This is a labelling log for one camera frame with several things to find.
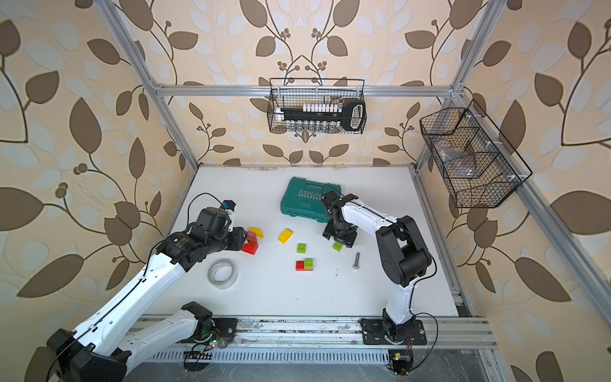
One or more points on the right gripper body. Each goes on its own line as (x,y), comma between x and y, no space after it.
(340,233)

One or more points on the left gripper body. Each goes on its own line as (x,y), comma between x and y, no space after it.
(232,240)

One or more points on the red lego brick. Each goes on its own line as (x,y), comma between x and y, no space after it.
(251,247)
(300,266)

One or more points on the yellow lego brick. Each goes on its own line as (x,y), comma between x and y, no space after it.
(257,232)
(285,236)

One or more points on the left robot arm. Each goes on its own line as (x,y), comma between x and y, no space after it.
(101,348)

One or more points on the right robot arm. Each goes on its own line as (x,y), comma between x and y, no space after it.
(403,254)

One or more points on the clear tape roll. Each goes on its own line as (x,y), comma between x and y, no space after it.
(223,274)

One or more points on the steel hex bolt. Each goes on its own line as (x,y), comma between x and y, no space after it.
(356,264)

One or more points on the green tool case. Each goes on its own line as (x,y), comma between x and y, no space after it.
(303,198)

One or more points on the clear plastic bag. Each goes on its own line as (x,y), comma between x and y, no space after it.
(457,163)

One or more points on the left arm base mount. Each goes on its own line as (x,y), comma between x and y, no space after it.
(214,331)

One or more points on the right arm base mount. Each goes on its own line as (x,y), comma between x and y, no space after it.
(386,332)

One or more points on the black socket set rail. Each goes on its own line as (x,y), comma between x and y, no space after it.
(343,116)

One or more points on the back wire basket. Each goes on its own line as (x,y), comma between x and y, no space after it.
(293,92)

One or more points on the wire basket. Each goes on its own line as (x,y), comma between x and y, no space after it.
(293,92)
(477,162)

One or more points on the right wire basket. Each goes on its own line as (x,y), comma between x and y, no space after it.
(477,162)

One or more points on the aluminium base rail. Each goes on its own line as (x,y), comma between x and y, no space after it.
(443,333)

